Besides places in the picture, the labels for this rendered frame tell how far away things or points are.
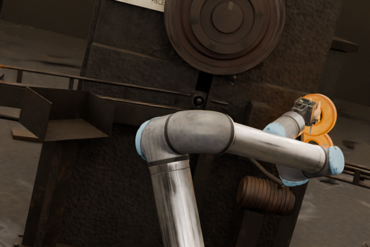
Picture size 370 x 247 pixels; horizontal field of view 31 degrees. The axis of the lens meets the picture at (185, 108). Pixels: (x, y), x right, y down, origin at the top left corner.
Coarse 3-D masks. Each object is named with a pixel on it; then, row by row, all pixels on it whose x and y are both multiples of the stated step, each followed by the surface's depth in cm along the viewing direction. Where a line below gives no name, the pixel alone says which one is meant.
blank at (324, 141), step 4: (304, 136) 260; (308, 136) 260; (312, 136) 259; (316, 136) 258; (320, 136) 257; (324, 136) 256; (328, 136) 257; (304, 140) 260; (308, 140) 260; (312, 140) 259; (316, 140) 258; (320, 140) 257; (324, 140) 256; (328, 140) 256; (320, 144) 257; (324, 144) 256; (328, 144) 256; (332, 144) 257
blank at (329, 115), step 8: (304, 96) 249; (312, 96) 248; (320, 96) 246; (320, 104) 246; (328, 104) 245; (328, 112) 245; (320, 120) 247; (328, 120) 245; (304, 128) 250; (312, 128) 248; (320, 128) 247; (328, 128) 245
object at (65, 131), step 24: (24, 96) 239; (48, 96) 246; (72, 96) 252; (96, 96) 251; (24, 120) 238; (48, 120) 248; (72, 120) 253; (96, 120) 250; (72, 144) 243; (72, 168) 247; (48, 192) 248; (48, 216) 247; (48, 240) 250
